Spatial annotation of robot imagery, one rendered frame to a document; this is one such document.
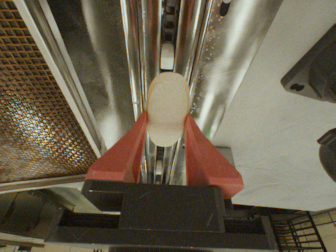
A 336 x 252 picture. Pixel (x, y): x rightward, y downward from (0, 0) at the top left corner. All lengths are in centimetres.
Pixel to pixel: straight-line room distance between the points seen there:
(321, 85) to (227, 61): 12
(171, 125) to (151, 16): 10
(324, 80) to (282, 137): 20
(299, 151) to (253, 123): 18
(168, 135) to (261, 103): 20
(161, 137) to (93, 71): 15
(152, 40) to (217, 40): 6
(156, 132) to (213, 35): 11
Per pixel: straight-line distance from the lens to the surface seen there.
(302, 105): 36
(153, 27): 19
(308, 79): 30
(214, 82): 21
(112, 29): 23
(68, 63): 20
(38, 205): 392
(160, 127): 16
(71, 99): 20
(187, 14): 18
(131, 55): 19
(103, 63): 25
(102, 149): 28
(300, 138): 45
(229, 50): 19
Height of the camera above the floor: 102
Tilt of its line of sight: 39 degrees down
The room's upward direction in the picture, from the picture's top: 179 degrees counter-clockwise
